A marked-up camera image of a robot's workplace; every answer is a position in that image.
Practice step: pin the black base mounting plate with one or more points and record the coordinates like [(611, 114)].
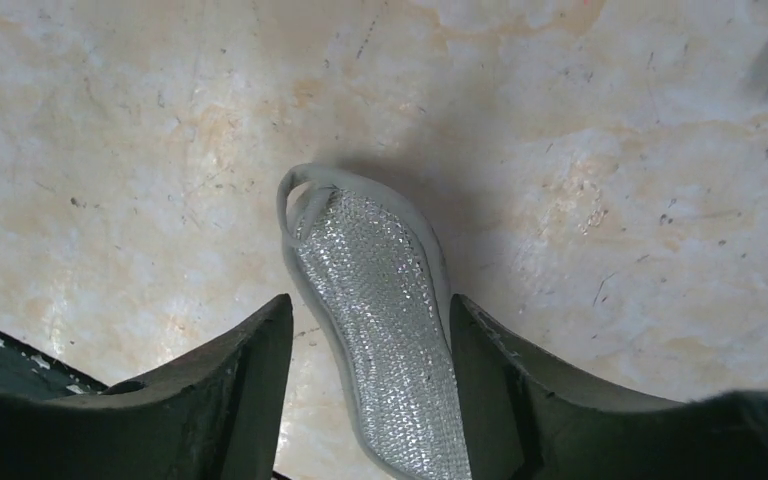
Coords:
[(28, 372)]

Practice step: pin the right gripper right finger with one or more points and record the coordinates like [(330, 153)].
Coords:
[(527, 414)]

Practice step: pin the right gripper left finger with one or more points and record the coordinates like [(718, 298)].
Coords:
[(211, 413)]

